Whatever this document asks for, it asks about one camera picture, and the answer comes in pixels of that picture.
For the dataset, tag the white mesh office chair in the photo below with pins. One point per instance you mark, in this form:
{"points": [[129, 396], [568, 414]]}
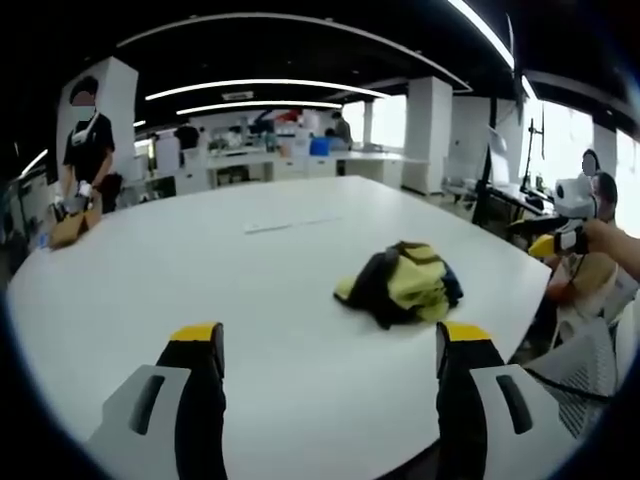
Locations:
{"points": [[585, 380]]}

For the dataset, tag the ceiling light strip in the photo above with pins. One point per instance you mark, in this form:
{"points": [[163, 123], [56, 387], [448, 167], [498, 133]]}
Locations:
{"points": [[270, 86], [260, 106], [487, 35]]}

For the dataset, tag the flat white strip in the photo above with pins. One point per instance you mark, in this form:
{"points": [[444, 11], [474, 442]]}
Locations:
{"points": [[292, 224]]}

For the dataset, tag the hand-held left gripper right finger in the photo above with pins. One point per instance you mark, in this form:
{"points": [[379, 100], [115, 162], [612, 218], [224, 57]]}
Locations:
{"points": [[480, 410]]}

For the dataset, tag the yellow and black garment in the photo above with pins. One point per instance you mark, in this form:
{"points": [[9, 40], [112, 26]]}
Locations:
{"points": [[415, 285]]}

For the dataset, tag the brown cardboard box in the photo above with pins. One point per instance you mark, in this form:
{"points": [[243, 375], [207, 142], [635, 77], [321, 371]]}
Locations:
{"points": [[72, 227]]}

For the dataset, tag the blue container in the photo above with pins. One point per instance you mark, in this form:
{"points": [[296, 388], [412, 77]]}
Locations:
{"points": [[320, 146]]}

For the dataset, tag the person's right hand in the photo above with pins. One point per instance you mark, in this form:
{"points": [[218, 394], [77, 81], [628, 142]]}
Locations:
{"points": [[602, 242]]}

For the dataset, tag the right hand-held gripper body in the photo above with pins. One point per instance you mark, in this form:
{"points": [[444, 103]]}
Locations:
{"points": [[575, 197]]}

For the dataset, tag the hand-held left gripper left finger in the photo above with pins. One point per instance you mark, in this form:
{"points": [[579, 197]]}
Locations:
{"points": [[160, 425]]}

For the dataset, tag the white office desk row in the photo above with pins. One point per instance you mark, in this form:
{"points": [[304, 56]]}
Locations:
{"points": [[320, 167]]}

